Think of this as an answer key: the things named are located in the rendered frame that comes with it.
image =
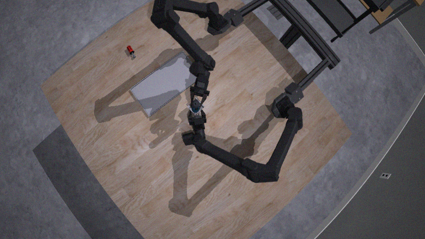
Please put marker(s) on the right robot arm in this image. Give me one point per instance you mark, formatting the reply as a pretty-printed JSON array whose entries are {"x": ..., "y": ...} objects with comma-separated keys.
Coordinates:
[{"x": 163, "y": 11}]

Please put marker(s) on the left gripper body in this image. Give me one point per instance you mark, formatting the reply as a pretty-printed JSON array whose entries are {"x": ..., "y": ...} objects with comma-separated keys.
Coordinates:
[{"x": 192, "y": 118}]

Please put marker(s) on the blue nut driver barrel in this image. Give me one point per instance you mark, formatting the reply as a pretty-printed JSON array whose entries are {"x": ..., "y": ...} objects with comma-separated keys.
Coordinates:
[{"x": 195, "y": 106}]

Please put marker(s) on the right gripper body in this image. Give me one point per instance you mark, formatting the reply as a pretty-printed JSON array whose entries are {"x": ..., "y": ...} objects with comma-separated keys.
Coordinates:
[{"x": 199, "y": 92}]

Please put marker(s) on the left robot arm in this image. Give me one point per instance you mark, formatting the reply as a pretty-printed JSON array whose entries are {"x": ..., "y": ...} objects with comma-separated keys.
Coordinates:
[{"x": 256, "y": 172}]

